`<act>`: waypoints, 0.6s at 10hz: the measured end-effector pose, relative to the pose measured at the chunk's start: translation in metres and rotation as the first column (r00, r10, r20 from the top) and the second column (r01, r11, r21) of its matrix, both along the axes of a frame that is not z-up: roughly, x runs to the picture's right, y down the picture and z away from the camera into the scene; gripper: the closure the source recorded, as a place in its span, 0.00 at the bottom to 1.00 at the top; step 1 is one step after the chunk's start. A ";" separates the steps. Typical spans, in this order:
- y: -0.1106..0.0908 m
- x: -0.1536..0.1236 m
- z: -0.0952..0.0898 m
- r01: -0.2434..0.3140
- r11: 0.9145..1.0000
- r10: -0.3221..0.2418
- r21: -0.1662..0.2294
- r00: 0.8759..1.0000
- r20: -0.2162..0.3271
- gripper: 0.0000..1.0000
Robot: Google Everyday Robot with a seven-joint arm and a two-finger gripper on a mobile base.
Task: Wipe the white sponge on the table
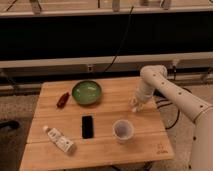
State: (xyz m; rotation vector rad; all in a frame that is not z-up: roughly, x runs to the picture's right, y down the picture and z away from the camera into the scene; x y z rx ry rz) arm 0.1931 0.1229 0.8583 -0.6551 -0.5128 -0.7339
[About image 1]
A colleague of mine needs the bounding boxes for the white paper cup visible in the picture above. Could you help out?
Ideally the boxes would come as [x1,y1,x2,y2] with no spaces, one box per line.
[112,119,134,143]

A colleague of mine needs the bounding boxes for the dark red pepper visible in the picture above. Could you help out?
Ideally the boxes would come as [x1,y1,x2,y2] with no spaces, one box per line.
[56,92,70,108]

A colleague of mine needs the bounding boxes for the black floor cable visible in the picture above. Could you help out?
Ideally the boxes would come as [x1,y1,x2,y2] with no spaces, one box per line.
[154,87,193,131]

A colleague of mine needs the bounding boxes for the black rectangular sponge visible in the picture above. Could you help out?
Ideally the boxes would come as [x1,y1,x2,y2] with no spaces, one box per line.
[82,116,94,139]

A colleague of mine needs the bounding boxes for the black hanging cable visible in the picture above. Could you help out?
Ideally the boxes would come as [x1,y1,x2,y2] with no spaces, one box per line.
[102,5,135,73]

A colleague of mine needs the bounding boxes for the green ceramic bowl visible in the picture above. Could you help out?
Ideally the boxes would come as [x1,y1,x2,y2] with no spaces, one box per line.
[72,80,102,105]

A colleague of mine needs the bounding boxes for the white plastic bottle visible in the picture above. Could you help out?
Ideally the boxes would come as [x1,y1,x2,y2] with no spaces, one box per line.
[43,126,76,155]

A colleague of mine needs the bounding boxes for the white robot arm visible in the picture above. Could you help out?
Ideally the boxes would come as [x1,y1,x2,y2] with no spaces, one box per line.
[131,65,213,171]

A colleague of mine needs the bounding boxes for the white horizontal rail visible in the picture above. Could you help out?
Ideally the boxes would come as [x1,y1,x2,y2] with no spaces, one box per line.
[0,52,213,68]

